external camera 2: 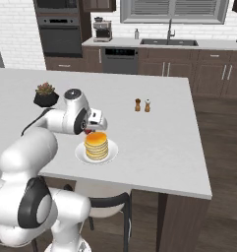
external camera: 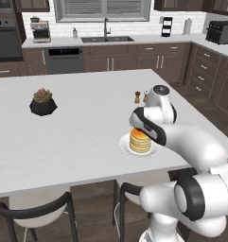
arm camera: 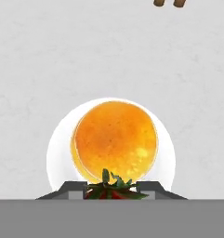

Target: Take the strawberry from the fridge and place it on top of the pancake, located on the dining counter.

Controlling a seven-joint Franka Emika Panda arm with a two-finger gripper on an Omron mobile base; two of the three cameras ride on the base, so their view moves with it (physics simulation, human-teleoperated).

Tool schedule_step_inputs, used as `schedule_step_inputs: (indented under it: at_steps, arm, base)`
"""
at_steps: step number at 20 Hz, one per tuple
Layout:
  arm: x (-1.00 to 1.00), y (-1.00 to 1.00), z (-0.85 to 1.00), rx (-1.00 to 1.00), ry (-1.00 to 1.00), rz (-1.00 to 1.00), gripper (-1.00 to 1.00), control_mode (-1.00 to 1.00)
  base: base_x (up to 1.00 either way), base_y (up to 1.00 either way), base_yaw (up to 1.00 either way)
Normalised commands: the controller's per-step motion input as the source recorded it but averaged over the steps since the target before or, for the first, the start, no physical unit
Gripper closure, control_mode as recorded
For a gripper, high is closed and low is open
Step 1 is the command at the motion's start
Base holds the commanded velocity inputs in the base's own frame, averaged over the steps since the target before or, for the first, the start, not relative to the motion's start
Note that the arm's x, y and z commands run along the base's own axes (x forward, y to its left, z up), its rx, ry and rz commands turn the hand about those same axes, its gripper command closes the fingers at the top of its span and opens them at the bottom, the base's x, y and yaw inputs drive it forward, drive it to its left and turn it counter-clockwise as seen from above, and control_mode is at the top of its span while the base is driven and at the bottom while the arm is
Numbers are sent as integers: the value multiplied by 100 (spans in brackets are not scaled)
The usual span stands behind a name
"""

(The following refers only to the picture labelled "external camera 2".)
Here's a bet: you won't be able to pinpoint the brown pepper shaker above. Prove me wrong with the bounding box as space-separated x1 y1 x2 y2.
134 97 142 113

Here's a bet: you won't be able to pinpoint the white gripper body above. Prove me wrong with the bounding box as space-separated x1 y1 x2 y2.
87 116 109 133

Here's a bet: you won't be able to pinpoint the brown base cupboards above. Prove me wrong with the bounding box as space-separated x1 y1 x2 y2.
44 45 237 100

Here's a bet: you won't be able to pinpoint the white plate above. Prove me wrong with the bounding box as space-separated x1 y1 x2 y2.
74 139 120 165

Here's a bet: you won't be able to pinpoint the brown counter base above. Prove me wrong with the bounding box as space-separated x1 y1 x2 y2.
155 192 211 252

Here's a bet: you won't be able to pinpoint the dark dishwasher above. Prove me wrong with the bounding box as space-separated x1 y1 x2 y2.
101 46 140 76

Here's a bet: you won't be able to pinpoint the window with grey blinds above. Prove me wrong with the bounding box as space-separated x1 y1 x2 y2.
119 0 230 26

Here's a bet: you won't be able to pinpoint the grey tap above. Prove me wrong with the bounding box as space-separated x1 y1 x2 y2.
166 18 177 45

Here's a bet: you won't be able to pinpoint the plant in black pot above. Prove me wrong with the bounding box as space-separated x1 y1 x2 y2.
32 82 60 108

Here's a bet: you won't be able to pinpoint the silver coffee machine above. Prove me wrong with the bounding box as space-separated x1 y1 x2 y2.
91 16 113 43

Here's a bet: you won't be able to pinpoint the dark sink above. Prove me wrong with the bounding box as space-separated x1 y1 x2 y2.
139 37 200 47

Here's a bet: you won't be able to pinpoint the black microwave oven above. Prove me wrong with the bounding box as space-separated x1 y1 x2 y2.
32 0 81 15

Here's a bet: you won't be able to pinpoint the white chair black frame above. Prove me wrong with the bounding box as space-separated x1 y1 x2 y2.
62 181 134 252

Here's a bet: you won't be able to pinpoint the black wall oven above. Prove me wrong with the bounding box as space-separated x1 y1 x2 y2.
36 14 84 59

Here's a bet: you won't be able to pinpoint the pancake stack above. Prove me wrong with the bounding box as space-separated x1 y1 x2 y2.
84 131 110 161

